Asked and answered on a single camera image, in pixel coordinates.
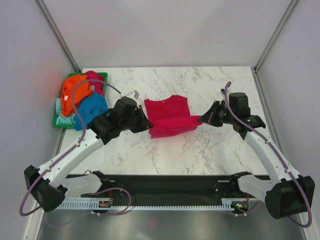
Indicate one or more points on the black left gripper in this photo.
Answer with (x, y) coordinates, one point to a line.
(144, 123)

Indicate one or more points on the orange t shirt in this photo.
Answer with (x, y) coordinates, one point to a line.
(82, 91)

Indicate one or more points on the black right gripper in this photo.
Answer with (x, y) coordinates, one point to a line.
(210, 116)

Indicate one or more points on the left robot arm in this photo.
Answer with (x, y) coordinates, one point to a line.
(49, 184)

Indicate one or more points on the light teal t shirt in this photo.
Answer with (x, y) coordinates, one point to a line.
(61, 119)

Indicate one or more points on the right aluminium corner post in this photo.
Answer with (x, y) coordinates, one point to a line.
(275, 34)

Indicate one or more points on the white slotted cable duct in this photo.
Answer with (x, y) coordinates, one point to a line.
(100, 204)

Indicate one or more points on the right side aluminium rail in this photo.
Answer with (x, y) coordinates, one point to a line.
(266, 107)

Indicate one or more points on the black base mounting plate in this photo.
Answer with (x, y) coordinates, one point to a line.
(171, 188)

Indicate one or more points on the left aluminium corner post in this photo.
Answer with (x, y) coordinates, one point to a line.
(57, 34)

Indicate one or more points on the aluminium corner post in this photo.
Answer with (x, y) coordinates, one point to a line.
(275, 34)
(57, 34)

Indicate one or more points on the magenta t shirt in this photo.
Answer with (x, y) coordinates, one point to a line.
(170, 117)
(96, 81)

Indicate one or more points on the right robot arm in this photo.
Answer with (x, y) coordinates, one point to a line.
(287, 192)

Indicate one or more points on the green plastic basket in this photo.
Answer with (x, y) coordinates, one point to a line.
(104, 74)

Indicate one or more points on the blue t shirt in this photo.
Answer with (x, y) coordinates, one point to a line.
(91, 107)

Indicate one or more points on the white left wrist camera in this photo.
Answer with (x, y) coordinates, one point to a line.
(133, 94)

